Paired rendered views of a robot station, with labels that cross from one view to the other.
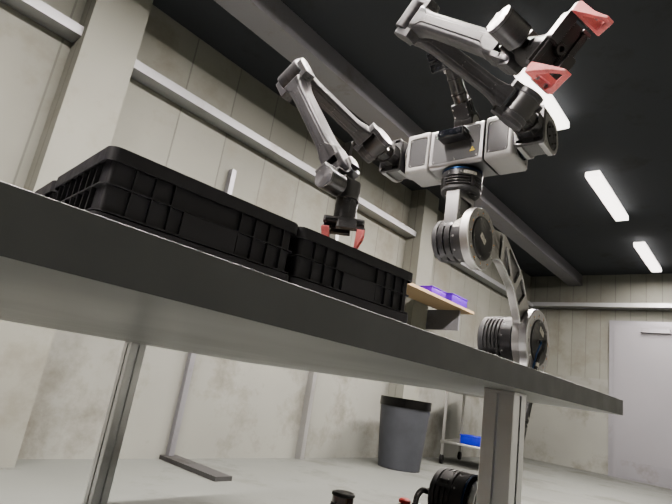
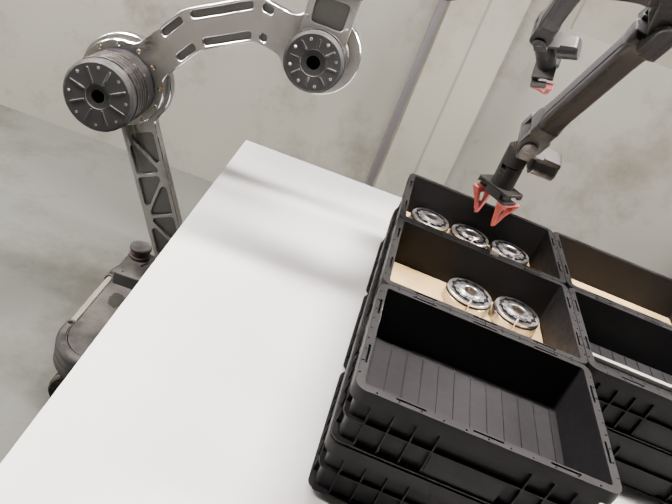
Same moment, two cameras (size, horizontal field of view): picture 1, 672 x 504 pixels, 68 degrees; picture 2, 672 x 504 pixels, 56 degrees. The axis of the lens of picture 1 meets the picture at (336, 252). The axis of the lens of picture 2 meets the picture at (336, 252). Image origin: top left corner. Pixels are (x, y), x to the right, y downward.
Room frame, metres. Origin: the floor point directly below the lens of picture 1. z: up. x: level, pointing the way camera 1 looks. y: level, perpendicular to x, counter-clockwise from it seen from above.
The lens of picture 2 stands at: (2.48, 0.80, 1.48)
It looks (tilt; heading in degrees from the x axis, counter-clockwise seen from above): 28 degrees down; 223
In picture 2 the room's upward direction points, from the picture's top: 22 degrees clockwise
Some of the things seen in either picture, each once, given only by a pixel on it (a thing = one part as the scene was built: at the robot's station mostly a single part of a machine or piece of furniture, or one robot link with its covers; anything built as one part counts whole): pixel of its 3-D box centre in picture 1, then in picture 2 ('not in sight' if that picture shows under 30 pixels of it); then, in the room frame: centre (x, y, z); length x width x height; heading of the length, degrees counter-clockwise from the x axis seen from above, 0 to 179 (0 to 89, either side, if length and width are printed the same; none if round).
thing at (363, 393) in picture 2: not in sight; (483, 380); (1.68, 0.44, 0.92); 0.40 x 0.30 x 0.02; 133
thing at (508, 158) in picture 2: (347, 191); (519, 157); (1.17, 0.00, 1.09); 0.07 x 0.06 x 0.07; 137
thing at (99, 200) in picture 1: (174, 231); (622, 306); (0.97, 0.33, 0.87); 0.40 x 0.30 x 0.11; 133
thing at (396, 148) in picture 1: (386, 152); not in sight; (1.63, -0.12, 1.45); 0.09 x 0.08 x 0.12; 48
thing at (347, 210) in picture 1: (345, 214); (505, 178); (1.17, -0.01, 1.03); 0.10 x 0.07 x 0.07; 88
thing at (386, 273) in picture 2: not in sight; (481, 287); (1.46, 0.24, 0.92); 0.40 x 0.30 x 0.02; 133
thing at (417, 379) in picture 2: not in sight; (469, 402); (1.68, 0.44, 0.87); 0.40 x 0.30 x 0.11; 133
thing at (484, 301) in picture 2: not in sight; (469, 292); (1.40, 0.19, 0.86); 0.10 x 0.10 x 0.01
